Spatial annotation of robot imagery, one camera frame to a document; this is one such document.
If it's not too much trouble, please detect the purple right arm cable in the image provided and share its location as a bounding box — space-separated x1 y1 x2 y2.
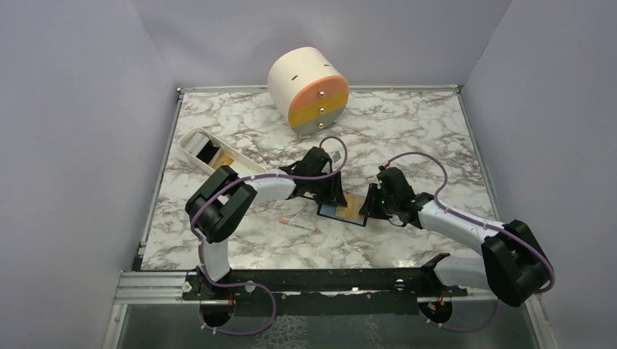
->
378 152 556 334

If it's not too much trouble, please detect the orange capped syringe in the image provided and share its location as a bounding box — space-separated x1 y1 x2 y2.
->
279 219 321 233

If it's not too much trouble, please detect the white oblong tray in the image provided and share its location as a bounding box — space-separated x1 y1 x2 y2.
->
178 127 268 176

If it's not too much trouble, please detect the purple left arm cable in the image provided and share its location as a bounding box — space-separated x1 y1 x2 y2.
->
189 136 349 337

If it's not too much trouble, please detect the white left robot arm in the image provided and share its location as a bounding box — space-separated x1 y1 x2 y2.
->
185 147 347 299

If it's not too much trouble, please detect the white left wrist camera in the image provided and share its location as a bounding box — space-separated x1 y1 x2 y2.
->
330 151 343 164

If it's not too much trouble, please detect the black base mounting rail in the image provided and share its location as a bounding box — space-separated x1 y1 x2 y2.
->
181 267 467 316

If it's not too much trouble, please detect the stack of cards in tray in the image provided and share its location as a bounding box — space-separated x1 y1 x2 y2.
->
181 132 235 172

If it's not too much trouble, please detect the black card holder wallet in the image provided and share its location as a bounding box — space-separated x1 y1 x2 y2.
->
317 193 367 227

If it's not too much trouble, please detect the cream round drawer cabinet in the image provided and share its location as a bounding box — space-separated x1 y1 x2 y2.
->
267 47 349 135

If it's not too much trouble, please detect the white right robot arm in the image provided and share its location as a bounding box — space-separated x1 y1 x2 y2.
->
359 167 554 307

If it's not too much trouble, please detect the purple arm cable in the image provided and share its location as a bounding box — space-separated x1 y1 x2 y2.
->
378 152 556 334
189 136 349 337

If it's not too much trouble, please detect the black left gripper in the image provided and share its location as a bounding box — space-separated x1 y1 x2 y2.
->
308 170 347 207

